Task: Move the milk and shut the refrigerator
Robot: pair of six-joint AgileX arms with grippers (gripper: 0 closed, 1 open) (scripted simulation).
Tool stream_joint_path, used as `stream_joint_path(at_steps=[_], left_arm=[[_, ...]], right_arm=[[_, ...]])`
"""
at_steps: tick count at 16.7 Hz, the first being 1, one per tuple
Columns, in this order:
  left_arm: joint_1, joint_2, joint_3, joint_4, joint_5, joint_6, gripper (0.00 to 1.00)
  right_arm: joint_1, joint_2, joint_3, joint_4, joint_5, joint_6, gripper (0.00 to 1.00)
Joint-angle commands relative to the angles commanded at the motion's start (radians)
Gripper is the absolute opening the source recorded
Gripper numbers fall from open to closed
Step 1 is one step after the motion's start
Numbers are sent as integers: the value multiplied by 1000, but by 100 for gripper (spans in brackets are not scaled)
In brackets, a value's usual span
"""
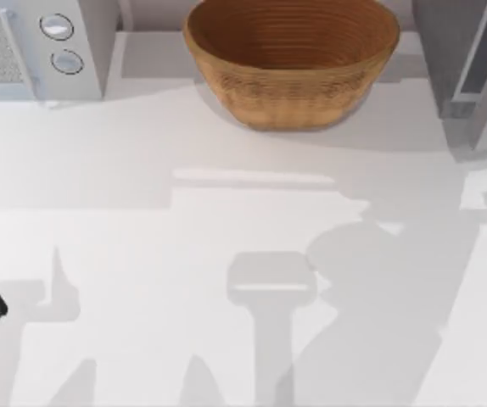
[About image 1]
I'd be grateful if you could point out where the brown woven basket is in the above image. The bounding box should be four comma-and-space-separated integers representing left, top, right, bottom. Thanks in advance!
182, 0, 401, 132

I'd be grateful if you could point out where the pale microwave oven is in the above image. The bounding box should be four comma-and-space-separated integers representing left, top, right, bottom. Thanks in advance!
0, 0, 122, 104

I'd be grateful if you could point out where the round grey microwave knob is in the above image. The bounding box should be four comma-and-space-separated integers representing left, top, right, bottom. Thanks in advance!
38, 12, 76, 42
50, 47, 86, 75

